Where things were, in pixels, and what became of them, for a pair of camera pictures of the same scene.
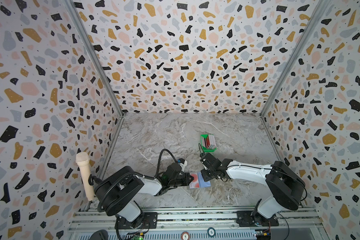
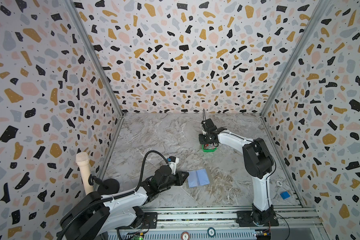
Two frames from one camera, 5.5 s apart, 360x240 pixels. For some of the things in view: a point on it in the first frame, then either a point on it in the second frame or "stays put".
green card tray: [206, 150] stays put
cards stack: [209, 142] stays put
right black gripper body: [206, 173] → [207, 140]
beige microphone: [82, 158] stays put
